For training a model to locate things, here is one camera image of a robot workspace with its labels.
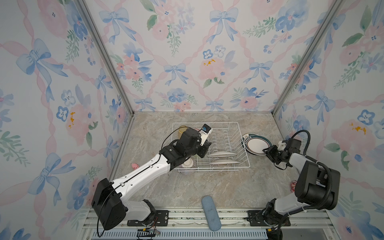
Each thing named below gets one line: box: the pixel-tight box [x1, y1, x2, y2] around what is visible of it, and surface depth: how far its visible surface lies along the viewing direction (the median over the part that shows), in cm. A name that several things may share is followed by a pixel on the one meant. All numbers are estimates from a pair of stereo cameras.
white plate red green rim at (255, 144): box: [241, 133, 273, 156], surface depth 102 cm
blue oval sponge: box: [201, 195, 222, 232], surface depth 75 cm
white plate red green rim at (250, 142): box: [241, 133, 260, 156], surface depth 103 cm
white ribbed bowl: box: [181, 158, 194, 168], surface depth 87 cm
